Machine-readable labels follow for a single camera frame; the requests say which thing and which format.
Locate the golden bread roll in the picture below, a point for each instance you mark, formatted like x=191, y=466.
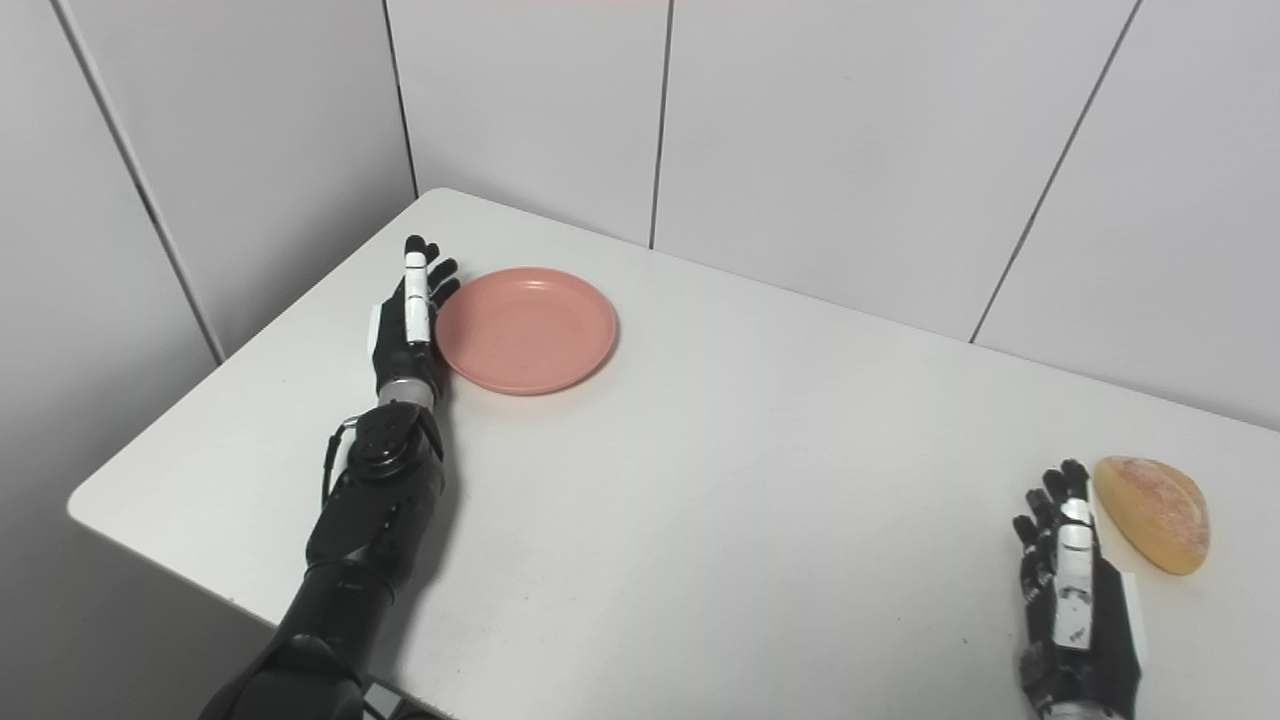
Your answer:
x=1155, y=511

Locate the pink round plate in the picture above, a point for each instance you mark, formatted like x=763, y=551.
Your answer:
x=527, y=329

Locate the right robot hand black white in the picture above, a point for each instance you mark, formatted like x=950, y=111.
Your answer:
x=1085, y=620

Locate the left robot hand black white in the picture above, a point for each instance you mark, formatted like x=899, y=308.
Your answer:
x=400, y=335

